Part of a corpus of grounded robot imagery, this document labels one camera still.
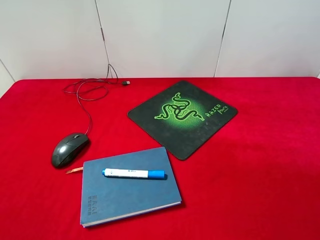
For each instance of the white blue marker pen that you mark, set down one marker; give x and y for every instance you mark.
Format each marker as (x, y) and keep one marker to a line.
(130, 173)

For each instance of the black computer mouse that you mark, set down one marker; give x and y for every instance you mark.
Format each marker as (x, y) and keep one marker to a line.
(68, 149)

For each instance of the blue hardcover notebook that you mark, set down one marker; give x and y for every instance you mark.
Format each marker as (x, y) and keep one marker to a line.
(106, 199)

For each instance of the black green Razer mousepad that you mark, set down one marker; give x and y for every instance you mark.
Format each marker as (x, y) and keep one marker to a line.
(182, 118)

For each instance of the orange ribbon bookmark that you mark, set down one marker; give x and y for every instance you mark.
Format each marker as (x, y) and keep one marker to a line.
(78, 169)

